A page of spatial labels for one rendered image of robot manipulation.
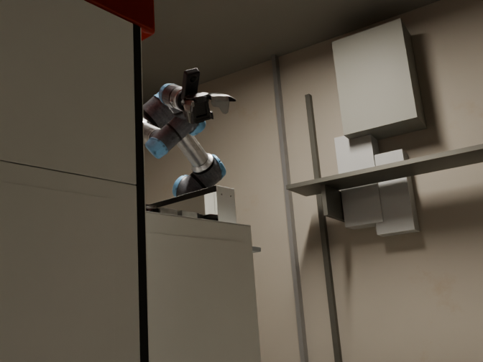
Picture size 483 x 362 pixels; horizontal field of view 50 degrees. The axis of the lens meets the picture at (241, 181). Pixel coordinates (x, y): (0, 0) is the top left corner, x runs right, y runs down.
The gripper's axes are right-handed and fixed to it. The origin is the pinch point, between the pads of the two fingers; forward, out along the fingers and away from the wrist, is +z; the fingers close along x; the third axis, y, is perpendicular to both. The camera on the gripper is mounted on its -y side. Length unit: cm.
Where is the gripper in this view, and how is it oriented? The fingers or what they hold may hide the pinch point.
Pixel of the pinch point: (213, 103)
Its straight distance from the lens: 152.0
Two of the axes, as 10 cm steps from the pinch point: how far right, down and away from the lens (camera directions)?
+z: 5.1, 2.8, -8.1
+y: 1.1, 9.2, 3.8
